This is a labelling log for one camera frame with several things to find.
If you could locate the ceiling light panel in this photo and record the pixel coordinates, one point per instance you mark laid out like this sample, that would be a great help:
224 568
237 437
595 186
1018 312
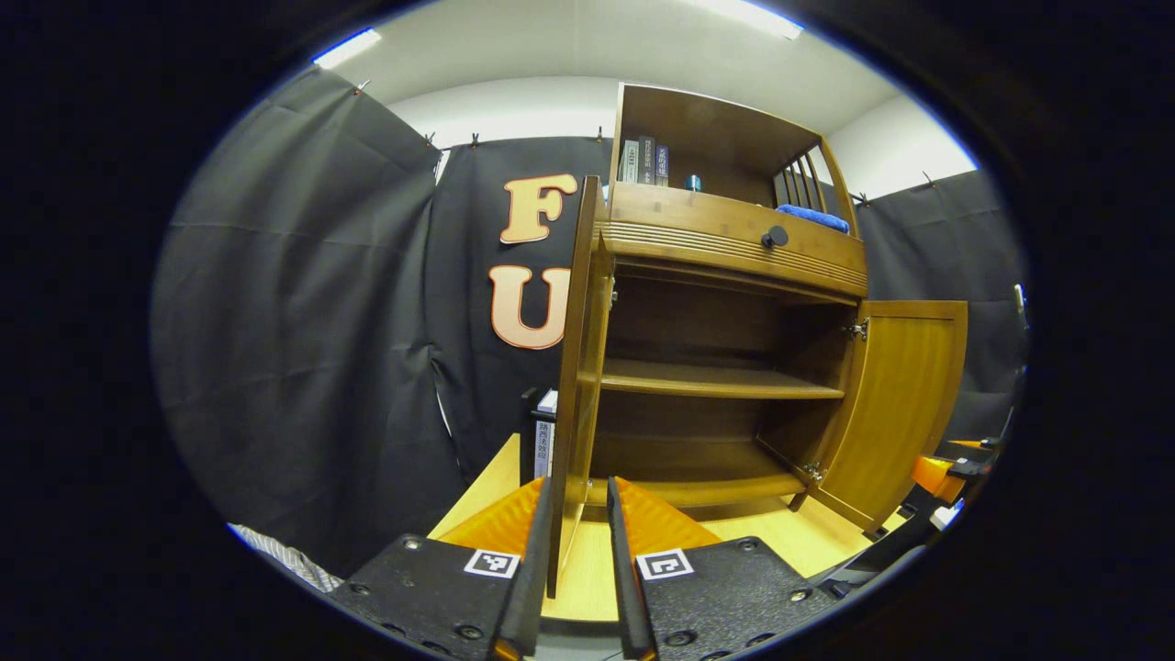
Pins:
347 48
744 16

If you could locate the striped grey cloth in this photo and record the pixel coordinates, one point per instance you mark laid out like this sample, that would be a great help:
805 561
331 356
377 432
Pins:
285 560

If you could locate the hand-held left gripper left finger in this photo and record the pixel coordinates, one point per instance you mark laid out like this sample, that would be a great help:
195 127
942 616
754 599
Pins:
537 588

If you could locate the black backdrop cloth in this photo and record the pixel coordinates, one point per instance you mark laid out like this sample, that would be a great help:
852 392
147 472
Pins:
294 321

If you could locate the black round drawer knob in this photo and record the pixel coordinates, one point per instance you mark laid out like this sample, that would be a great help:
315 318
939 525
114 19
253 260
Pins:
775 237

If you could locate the wooden double-door shoe cabinet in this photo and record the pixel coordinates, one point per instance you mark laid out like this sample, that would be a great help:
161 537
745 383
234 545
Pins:
698 321

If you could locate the blue folded towel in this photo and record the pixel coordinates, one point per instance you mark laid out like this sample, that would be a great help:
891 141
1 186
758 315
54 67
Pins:
812 218

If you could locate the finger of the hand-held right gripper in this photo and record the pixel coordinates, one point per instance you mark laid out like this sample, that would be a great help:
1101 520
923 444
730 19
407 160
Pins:
978 445
955 468

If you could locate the ribbed wooden cabinet drawer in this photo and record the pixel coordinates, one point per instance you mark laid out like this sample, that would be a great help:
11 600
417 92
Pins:
698 220

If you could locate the dark grey book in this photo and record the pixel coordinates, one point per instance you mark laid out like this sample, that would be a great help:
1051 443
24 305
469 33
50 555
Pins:
646 161

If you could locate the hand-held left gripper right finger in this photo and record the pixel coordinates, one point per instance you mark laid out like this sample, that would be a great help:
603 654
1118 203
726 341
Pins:
626 597

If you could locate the wooden inner shelf board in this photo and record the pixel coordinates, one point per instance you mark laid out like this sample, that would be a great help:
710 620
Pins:
707 378

